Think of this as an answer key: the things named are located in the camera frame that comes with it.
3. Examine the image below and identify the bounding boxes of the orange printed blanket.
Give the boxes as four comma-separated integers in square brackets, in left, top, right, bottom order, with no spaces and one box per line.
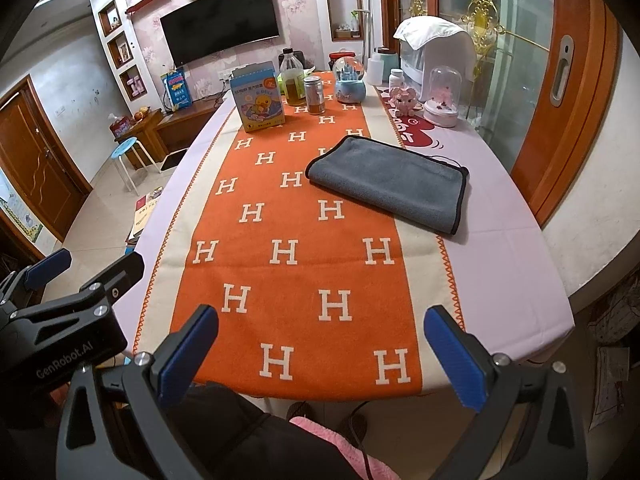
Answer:
[132,71,467,402]

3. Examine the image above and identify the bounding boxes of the glass bottle with yellow liquid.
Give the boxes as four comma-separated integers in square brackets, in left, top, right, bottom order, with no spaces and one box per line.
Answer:
[277,47,309,107]

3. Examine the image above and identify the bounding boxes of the wooden television cabinet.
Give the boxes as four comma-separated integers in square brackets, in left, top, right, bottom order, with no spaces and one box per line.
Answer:
[112,94,227,172]

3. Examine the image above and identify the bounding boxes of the wooden door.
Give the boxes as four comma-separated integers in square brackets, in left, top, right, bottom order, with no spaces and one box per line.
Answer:
[0,74,94,242]

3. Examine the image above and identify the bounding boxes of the blue snow globe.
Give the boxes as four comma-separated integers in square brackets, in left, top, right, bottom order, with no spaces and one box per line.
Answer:
[334,56,368,105]

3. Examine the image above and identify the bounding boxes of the pink pig toy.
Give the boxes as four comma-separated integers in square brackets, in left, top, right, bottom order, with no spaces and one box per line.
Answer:
[387,85,420,116]

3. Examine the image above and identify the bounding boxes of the wooden sliding door frame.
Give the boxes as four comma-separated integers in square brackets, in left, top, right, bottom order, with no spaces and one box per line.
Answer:
[509,0,624,227]

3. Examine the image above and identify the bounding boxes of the wall poster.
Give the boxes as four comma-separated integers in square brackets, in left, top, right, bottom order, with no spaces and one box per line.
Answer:
[0,169,45,247]

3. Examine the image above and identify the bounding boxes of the silver can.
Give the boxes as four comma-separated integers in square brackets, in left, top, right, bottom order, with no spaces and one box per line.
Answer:
[303,74,326,116]

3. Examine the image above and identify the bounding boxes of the blue toy box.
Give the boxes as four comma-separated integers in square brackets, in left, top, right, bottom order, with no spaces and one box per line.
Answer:
[160,67,194,111]

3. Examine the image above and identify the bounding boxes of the pink fluffy cloth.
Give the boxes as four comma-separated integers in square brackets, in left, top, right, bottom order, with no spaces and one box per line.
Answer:
[289,414,387,480]

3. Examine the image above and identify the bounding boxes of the glass dome with pink flowers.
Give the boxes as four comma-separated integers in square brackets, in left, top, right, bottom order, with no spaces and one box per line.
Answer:
[423,65,462,129]

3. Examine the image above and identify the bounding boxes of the books on floor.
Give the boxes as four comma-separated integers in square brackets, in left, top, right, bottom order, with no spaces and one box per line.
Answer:
[124,186,165,247]

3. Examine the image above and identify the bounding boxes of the gold glass ornament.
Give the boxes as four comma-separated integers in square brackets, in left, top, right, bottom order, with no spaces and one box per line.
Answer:
[459,0,507,58]

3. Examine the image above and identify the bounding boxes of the person's black trousers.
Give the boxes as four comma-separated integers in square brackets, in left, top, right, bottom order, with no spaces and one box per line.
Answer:
[162,380,363,480]

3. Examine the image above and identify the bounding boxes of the blue box with duck print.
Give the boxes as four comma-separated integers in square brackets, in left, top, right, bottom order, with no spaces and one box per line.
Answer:
[229,62,287,135]

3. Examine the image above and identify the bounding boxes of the black cable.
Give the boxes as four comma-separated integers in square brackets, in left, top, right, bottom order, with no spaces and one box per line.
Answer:
[344,399,377,480]

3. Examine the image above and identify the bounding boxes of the pink tablecloth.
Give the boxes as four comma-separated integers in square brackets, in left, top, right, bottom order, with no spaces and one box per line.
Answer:
[131,69,576,403]

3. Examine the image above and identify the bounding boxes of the blue round stool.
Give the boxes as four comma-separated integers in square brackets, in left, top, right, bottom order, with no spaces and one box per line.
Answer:
[110,136,164,196]

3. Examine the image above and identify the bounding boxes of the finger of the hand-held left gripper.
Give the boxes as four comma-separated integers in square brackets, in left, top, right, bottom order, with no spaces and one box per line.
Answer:
[0,247,72,311]
[10,251,146,332]

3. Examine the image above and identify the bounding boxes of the red tissue box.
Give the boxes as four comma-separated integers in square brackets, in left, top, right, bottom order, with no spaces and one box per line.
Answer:
[110,113,136,139]

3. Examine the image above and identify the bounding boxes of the silver door handle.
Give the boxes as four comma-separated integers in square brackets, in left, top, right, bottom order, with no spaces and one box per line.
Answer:
[549,34,576,107]

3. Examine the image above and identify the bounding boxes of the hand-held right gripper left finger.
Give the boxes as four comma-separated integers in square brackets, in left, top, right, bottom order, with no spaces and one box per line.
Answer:
[56,304,221,480]

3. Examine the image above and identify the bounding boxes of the jar with red lid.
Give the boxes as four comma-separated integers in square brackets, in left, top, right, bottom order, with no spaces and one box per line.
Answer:
[328,48,357,74]

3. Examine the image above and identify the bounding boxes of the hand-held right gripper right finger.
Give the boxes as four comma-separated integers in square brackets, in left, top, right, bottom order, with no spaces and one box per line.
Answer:
[423,305,589,480]

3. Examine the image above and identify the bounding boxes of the grey towel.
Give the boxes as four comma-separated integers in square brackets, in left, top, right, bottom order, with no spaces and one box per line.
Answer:
[306,135,471,236]

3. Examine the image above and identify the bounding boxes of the white water dispenser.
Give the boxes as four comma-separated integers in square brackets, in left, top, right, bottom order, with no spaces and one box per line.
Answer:
[392,15,479,106]

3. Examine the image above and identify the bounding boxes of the black television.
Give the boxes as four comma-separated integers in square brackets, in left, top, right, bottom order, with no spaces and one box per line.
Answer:
[159,0,281,69]

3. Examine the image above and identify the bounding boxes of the drawn paper sheets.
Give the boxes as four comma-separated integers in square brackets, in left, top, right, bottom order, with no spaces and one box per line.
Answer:
[584,284,637,432]

